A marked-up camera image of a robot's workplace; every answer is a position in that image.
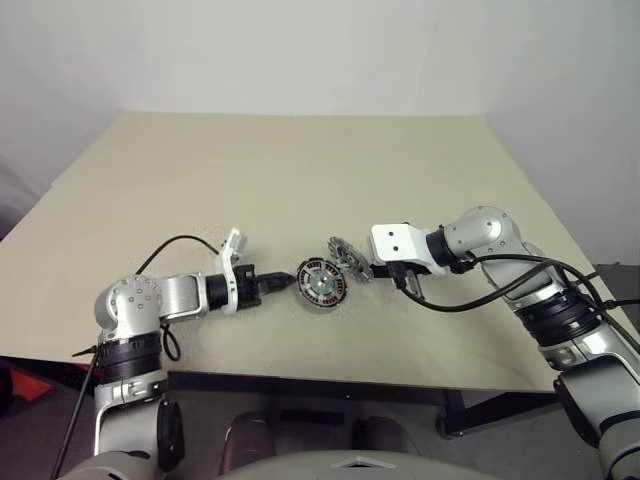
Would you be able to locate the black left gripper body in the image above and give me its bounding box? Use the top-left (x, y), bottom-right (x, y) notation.
top-left (232, 264), bottom-right (266, 312)

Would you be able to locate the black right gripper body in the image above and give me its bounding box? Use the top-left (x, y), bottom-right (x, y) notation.
top-left (386, 261), bottom-right (432, 297)

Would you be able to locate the round grey motor lid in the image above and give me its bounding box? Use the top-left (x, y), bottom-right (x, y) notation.
top-left (326, 235), bottom-right (374, 284)

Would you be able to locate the motor housing with copper windings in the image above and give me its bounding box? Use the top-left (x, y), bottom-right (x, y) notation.
top-left (293, 255), bottom-right (350, 314)

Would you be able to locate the dark rounded shape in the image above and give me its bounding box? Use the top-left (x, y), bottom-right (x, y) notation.
top-left (219, 410), bottom-right (277, 472)

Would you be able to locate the grey robot torso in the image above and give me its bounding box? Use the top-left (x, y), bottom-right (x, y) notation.
top-left (214, 448), bottom-right (451, 480)

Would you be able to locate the red object under table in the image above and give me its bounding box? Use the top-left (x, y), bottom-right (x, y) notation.
top-left (0, 357), bottom-right (96, 417)

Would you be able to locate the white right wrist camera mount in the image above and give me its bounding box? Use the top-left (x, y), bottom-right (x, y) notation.
top-left (369, 221), bottom-right (454, 277)

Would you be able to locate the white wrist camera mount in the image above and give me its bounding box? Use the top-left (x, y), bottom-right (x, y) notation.
top-left (369, 221), bottom-right (454, 277)
top-left (214, 226), bottom-right (252, 317)

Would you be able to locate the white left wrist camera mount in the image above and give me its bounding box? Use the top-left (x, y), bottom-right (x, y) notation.
top-left (214, 226), bottom-right (252, 317)

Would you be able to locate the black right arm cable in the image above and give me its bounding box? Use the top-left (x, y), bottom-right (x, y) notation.
top-left (394, 254), bottom-right (640, 352)

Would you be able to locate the black table frame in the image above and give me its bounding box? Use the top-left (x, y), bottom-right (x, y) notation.
top-left (167, 370), bottom-right (559, 441)

